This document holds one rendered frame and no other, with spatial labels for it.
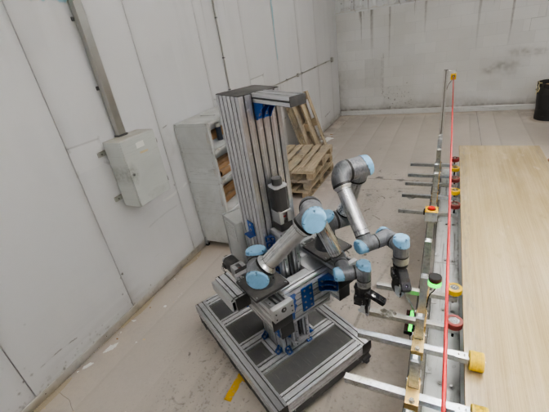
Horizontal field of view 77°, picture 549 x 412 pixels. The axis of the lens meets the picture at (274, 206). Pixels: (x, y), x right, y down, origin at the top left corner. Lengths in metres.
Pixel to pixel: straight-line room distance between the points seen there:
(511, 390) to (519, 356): 0.19
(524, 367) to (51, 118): 3.20
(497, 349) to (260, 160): 1.42
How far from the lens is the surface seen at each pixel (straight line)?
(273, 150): 1.90
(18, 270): 3.06
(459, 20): 9.18
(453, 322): 1.98
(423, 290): 1.91
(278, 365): 2.65
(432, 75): 9.29
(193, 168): 3.97
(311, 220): 1.56
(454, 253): 2.94
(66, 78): 3.21
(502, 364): 1.88
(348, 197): 1.75
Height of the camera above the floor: 2.29
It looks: 27 degrees down
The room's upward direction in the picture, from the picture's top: 9 degrees counter-clockwise
